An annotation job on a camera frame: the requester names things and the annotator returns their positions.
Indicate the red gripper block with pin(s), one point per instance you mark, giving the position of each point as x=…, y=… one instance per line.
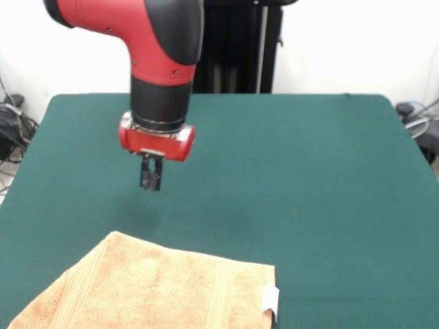
x=154, y=144

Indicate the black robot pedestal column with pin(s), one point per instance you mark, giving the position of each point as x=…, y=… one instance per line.
x=240, y=51

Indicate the dark green table cloth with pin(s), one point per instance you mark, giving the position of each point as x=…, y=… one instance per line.
x=291, y=171

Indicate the small black device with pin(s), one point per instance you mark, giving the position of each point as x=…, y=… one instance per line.
x=14, y=100

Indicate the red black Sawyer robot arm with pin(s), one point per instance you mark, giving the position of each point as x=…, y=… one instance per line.
x=157, y=51

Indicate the black round knob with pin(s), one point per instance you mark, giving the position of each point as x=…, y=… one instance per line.
x=405, y=109

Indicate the tan terry towel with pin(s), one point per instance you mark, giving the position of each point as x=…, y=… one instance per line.
x=137, y=291

